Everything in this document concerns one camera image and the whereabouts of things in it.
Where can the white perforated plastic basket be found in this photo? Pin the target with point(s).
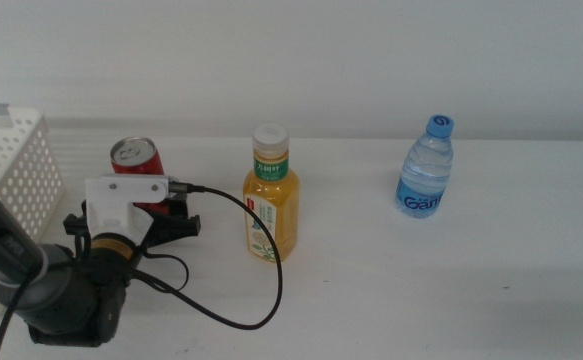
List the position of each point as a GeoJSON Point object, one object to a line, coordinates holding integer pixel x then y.
{"type": "Point", "coordinates": [21, 165]}

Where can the red cola can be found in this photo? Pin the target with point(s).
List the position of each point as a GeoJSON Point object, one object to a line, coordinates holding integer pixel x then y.
{"type": "Point", "coordinates": [136, 155]}

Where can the yellow tea bottle white cap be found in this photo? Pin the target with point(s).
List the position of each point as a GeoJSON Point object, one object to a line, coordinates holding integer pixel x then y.
{"type": "Point", "coordinates": [271, 200]}

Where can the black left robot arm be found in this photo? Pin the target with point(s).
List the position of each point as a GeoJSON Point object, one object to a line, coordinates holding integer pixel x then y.
{"type": "Point", "coordinates": [1, 240]}

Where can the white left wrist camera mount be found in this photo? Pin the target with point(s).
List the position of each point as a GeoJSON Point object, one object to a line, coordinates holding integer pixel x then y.
{"type": "Point", "coordinates": [121, 192]}

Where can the clear water bottle blue cap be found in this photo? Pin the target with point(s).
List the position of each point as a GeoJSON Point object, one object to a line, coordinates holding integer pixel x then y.
{"type": "Point", "coordinates": [425, 175]}

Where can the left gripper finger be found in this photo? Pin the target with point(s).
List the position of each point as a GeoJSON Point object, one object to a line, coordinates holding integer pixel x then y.
{"type": "Point", "coordinates": [179, 207]}
{"type": "Point", "coordinates": [83, 208]}

